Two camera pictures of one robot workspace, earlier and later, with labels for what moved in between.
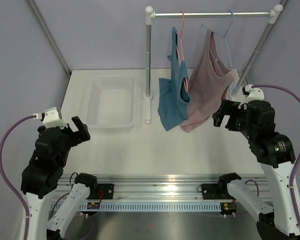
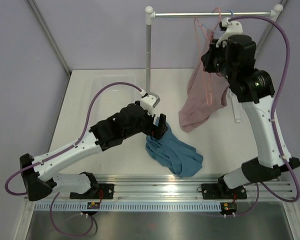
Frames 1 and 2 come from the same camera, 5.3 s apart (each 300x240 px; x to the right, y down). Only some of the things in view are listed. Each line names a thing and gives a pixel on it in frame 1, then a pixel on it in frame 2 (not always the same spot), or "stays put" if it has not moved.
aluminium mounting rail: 162,188 stays put
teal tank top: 174,101 -> 182,159
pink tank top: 210,79 stays put
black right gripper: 228,107 -> 207,59
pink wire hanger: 185,79 -> 204,46
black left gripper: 78,137 -> 155,131
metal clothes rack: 149,14 stays put
